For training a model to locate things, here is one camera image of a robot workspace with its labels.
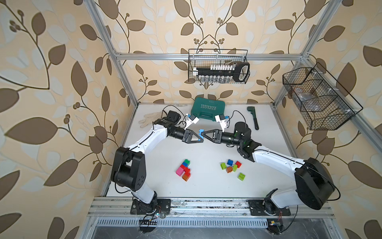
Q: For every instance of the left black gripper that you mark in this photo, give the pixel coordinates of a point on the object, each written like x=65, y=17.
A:
x=189, y=134

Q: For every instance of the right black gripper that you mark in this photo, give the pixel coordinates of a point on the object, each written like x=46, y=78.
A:
x=218, y=135

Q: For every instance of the red long lego brick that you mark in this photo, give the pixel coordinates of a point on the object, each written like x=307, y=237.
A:
x=185, y=169

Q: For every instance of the pink lego brick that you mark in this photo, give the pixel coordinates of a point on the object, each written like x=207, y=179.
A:
x=180, y=171

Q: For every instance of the lime green small lego brick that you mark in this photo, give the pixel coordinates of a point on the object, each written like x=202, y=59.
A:
x=241, y=176

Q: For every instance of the blue long lego brick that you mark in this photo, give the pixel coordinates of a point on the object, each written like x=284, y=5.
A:
x=200, y=134

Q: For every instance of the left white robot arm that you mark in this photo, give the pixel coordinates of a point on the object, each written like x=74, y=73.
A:
x=129, y=166

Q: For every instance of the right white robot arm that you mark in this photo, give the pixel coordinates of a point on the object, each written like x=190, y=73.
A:
x=312, y=184

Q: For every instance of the green plastic tool case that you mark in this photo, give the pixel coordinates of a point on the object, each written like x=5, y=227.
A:
x=207, y=109

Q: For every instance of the green black wrench tool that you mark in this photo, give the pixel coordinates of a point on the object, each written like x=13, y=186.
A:
x=252, y=110

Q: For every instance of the black white socket tool set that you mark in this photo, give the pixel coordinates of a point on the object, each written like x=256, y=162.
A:
x=237, y=73

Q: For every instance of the small circuit board left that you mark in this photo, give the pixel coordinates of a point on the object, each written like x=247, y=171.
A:
x=149, y=222

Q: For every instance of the small circuit board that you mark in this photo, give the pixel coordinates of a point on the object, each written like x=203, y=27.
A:
x=149, y=222
x=275, y=227

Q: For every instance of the plastic bag in basket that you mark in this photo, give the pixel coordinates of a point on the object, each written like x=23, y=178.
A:
x=307, y=101

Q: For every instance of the small circuit board right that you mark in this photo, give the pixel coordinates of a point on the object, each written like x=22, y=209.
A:
x=275, y=227

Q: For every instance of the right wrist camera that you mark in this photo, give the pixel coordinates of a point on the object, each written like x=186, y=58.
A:
x=222, y=120

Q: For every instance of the black wire basket centre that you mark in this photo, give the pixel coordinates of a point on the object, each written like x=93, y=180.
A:
x=206, y=57

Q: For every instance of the black wire basket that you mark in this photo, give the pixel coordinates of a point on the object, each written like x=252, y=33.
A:
x=206, y=57
x=337, y=104

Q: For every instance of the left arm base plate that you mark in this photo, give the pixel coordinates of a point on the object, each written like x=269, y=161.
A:
x=150, y=206

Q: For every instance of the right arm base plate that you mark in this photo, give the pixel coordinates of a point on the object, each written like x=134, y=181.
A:
x=266, y=208

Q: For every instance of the aluminium front rail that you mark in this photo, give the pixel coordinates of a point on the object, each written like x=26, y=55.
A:
x=204, y=208

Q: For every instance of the black wire basket right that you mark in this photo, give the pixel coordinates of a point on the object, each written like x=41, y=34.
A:
x=337, y=104

